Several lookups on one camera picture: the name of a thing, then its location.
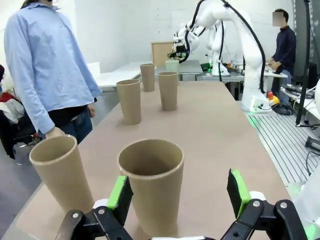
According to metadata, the black cylindrical device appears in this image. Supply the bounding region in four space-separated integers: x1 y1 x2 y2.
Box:
304 135 320 151

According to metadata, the slotted aluminium base plate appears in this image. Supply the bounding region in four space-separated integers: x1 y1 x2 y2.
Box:
246 111 320 187

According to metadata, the white side table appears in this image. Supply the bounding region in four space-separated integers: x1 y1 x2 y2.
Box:
94 59 156 89

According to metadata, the grey workbench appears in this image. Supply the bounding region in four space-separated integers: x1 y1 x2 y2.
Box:
177 59 246 83

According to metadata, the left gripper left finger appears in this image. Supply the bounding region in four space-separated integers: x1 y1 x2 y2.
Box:
54 174 135 240

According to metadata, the brown paper cup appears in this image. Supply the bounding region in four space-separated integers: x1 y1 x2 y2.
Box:
139 63 156 93
117 138 185 232
157 71 179 112
115 79 142 126
28 135 96 216

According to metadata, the person's right hand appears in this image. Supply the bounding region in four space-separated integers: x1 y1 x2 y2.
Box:
44 126 67 140

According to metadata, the black cable bundle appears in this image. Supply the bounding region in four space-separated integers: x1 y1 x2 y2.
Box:
271 102 294 116

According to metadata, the red emergency stop button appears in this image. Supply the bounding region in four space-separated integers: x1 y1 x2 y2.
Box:
267 91 281 107

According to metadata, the white box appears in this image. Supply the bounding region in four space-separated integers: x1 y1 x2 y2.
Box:
85 61 102 75

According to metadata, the person in blue shirt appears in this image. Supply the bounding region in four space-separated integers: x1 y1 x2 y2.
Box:
3 0 103 146

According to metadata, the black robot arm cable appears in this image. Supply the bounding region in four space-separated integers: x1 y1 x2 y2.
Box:
221 0 267 95

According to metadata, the person in dark sweater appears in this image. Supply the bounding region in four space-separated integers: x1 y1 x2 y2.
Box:
269 8 298 101

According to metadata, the black tripod stand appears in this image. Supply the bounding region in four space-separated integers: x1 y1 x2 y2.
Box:
295 0 320 131

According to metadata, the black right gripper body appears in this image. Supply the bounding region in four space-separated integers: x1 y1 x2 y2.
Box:
172 41 190 59

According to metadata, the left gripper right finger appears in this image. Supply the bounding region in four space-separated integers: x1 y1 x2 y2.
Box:
219 168 310 240

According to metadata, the wooden framed board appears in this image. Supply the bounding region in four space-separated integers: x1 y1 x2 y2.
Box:
150 41 175 68

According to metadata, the person's right forearm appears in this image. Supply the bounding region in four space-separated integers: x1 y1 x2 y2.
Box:
22 79 57 134

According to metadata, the pale green cup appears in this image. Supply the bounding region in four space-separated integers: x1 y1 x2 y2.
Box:
165 59 179 74

